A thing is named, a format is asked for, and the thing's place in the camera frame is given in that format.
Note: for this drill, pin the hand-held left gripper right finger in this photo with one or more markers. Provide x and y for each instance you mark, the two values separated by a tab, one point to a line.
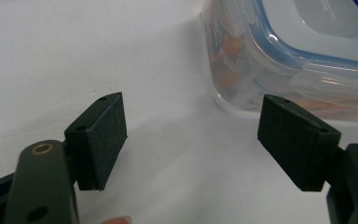
301	146

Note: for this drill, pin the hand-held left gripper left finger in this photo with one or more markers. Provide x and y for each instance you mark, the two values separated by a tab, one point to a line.
98	141

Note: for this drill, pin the clear plastic food container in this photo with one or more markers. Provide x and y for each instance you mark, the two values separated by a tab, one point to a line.
292	59

